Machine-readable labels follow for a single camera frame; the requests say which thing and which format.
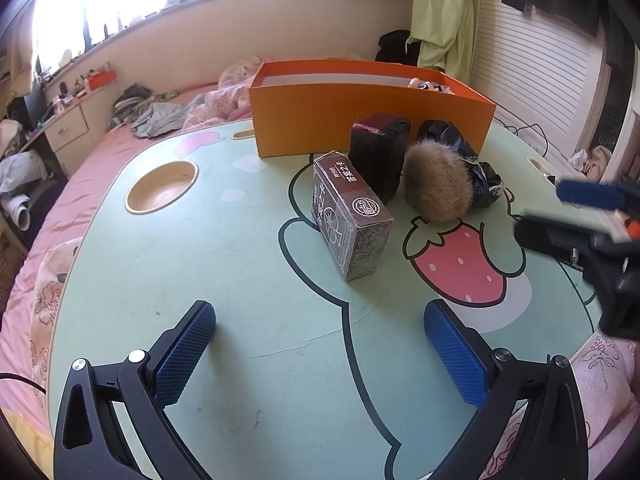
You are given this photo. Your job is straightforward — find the black cable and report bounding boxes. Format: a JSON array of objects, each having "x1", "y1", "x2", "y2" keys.
[{"x1": 492, "y1": 115, "x2": 551, "y2": 156}]

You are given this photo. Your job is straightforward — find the pink bed sheet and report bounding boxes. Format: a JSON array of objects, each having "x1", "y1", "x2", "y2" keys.
[{"x1": 0, "y1": 82, "x2": 261, "y2": 461}]

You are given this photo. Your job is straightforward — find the dark striped clothes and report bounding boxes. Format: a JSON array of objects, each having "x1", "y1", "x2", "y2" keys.
[{"x1": 112, "y1": 84, "x2": 153, "y2": 123}]

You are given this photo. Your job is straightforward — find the grey clothes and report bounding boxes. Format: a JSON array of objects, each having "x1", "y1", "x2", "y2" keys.
[{"x1": 131, "y1": 102, "x2": 188, "y2": 139}]

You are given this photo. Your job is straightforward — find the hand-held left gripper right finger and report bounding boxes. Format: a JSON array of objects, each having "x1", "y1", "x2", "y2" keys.
[{"x1": 423, "y1": 299, "x2": 590, "y2": 480}]

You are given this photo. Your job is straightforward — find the white nightstand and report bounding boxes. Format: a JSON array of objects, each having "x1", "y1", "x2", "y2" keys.
[{"x1": 42, "y1": 105, "x2": 93, "y2": 153}]

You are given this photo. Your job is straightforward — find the green cartoon desktop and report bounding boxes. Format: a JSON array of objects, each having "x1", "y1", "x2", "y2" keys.
[{"x1": 47, "y1": 119, "x2": 616, "y2": 480}]

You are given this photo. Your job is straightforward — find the green hanging garment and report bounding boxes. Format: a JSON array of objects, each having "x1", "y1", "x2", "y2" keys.
[{"x1": 410, "y1": 0, "x2": 475, "y2": 81}]

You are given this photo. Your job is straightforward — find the brown card box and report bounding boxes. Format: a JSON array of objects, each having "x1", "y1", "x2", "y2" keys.
[{"x1": 312, "y1": 150, "x2": 395, "y2": 282}]

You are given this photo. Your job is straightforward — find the white shutter door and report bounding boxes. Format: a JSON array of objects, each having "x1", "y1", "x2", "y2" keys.
[{"x1": 470, "y1": 2, "x2": 608, "y2": 151}]

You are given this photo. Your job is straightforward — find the black clothes pile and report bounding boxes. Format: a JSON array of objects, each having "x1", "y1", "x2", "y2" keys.
[{"x1": 375, "y1": 30, "x2": 423, "y2": 67}]

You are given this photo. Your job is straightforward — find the orange cardboard box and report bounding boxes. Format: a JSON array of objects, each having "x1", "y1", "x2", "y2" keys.
[{"x1": 248, "y1": 59, "x2": 497, "y2": 159}]

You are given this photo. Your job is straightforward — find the beige cloth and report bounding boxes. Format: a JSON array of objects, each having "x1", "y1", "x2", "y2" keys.
[{"x1": 570, "y1": 145, "x2": 613, "y2": 181}]

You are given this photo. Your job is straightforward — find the white cloth bundle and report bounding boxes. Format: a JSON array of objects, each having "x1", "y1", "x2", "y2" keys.
[{"x1": 0, "y1": 152, "x2": 51, "y2": 231}]

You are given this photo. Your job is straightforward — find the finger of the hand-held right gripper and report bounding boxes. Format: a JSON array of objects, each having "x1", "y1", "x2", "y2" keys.
[
  {"x1": 514, "y1": 215, "x2": 598, "y2": 261},
  {"x1": 556, "y1": 179, "x2": 640, "y2": 212}
]

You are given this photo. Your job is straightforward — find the dark red wrapped box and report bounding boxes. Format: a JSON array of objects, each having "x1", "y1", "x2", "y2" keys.
[{"x1": 348, "y1": 113, "x2": 412, "y2": 205}]

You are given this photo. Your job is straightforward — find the tan fur pompom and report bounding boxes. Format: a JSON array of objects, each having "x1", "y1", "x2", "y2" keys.
[{"x1": 403, "y1": 140, "x2": 477, "y2": 223}]

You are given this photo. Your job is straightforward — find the black plastic bag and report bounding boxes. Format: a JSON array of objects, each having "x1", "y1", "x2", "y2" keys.
[{"x1": 416, "y1": 119, "x2": 502, "y2": 209}]

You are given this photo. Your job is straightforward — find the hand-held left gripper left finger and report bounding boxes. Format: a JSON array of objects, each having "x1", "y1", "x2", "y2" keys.
[{"x1": 52, "y1": 300, "x2": 217, "y2": 480}]

